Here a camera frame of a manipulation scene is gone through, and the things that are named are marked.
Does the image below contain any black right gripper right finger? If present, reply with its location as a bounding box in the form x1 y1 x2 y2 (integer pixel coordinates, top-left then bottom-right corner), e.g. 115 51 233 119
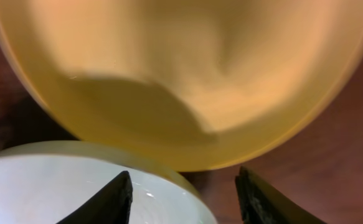
235 166 324 224

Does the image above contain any yellow plate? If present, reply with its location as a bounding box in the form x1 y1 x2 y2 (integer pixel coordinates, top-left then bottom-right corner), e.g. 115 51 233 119
0 0 363 172

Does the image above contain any light blue plate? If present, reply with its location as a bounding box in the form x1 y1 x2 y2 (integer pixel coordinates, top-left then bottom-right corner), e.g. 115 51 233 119
0 141 216 224

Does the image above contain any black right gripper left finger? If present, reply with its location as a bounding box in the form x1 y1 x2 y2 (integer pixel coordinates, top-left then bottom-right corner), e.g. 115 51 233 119
57 171 133 224

